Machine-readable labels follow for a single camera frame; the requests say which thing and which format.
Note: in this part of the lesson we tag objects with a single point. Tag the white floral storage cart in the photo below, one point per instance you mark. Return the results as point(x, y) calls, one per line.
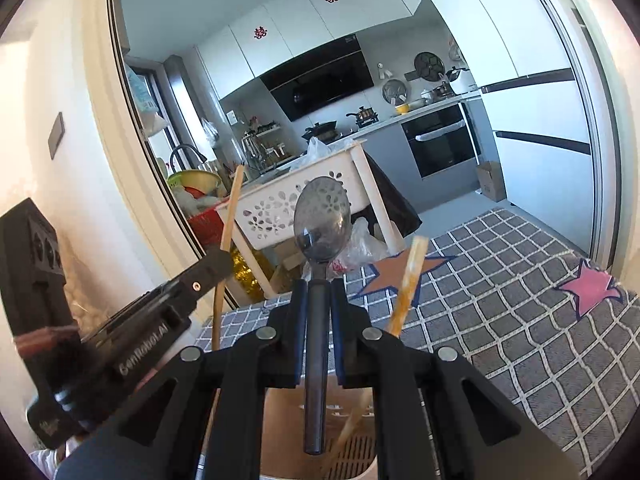
point(265, 213)

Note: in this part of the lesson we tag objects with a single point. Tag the black built-in oven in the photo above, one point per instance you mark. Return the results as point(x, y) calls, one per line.
point(441, 139)

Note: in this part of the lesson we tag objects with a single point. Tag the grey checked tablecloth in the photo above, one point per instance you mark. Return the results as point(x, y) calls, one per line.
point(498, 300)

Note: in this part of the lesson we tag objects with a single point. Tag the white upper cabinets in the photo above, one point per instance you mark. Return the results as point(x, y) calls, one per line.
point(279, 30)

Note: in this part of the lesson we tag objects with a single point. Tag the grey wall switch plate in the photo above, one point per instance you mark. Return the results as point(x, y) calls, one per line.
point(56, 135)

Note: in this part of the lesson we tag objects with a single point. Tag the white refrigerator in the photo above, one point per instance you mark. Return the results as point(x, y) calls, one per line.
point(534, 107)

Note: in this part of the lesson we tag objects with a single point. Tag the black range hood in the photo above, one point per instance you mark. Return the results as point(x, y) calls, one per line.
point(319, 77)

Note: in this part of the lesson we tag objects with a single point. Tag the black spoon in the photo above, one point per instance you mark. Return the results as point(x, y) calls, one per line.
point(321, 231)

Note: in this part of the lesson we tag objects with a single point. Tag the red basket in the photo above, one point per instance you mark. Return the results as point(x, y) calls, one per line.
point(207, 227)

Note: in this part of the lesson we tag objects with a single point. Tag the yellow green basin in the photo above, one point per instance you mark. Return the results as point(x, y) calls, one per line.
point(204, 181)

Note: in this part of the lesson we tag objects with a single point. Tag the cardboard box on floor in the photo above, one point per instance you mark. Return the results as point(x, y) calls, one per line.
point(489, 174)

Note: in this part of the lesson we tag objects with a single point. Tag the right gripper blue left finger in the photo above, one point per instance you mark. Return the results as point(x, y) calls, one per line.
point(200, 418)

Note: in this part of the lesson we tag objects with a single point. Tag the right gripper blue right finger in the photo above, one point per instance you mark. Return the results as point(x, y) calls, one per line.
point(436, 416)

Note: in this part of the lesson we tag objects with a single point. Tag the wooden chopstick pair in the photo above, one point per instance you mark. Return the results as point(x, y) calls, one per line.
point(409, 283)

